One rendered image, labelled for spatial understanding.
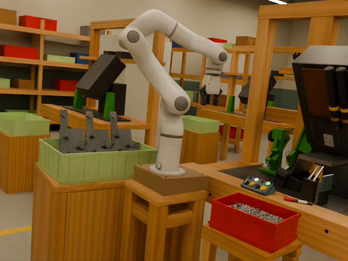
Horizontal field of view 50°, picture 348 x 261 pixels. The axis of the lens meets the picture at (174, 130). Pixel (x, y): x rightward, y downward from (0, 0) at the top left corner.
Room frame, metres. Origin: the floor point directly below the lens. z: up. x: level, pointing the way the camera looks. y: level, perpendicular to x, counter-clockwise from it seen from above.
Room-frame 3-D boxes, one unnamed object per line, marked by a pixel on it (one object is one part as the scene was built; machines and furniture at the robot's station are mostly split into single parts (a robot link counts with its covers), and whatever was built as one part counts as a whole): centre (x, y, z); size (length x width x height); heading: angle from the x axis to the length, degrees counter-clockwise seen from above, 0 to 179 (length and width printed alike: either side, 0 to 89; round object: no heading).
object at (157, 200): (1.93, 0.02, 0.83); 0.32 x 0.32 x 0.04; 37
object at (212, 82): (1.99, -0.17, 1.41); 0.10 x 0.07 x 0.11; 132
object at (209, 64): (1.99, -0.17, 1.55); 0.09 x 0.08 x 0.13; 16
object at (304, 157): (1.77, -0.78, 1.11); 0.39 x 0.16 x 0.03; 132
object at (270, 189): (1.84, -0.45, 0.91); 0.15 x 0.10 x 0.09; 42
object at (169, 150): (1.93, 0.01, 1.02); 0.19 x 0.19 x 0.18
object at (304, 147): (1.91, -0.70, 1.17); 0.13 x 0.12 x 0.20; 42
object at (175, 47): (8.33, -0.63, 1.13); 2.48 x 0.54 x 2.27; 40
